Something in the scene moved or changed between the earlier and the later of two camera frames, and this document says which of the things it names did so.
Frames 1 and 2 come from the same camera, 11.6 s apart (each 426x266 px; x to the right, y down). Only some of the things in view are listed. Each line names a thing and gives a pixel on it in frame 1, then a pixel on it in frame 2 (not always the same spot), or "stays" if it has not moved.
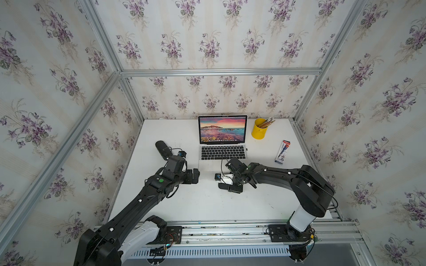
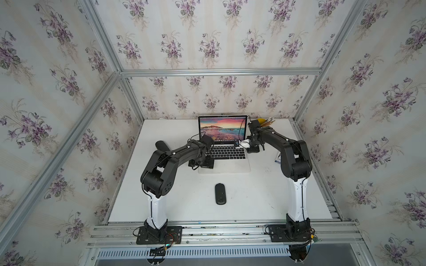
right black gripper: (232, 188) → (252, 149)
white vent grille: (213, 252) stays
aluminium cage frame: (14, 221) stays
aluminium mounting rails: (169, 235) stays
